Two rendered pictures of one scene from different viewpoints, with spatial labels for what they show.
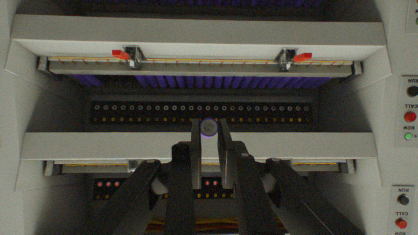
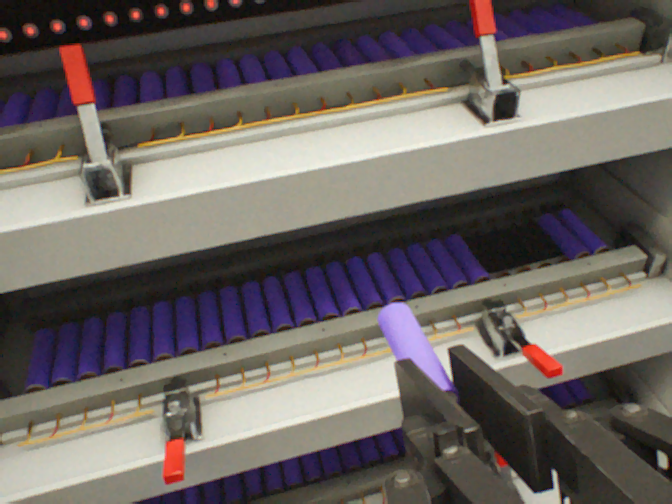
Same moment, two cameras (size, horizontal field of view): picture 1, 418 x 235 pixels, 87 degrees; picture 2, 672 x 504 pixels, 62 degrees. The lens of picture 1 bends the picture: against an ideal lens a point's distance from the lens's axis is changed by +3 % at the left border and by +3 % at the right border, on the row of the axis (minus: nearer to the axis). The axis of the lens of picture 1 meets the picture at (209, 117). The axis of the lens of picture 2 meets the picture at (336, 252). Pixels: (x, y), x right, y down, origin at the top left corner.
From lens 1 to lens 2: 0.20 m
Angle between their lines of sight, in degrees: 30
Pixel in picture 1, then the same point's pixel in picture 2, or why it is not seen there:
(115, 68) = (528, 290)
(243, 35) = (295, 436)
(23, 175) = not seen: outside the picture
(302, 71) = (121, 390)
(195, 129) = (495, 438)
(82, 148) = (611, 129)
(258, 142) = (199, 227)
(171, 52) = not seen: hidden behind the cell
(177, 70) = not seen: hidden behind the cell
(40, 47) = (659, 301)
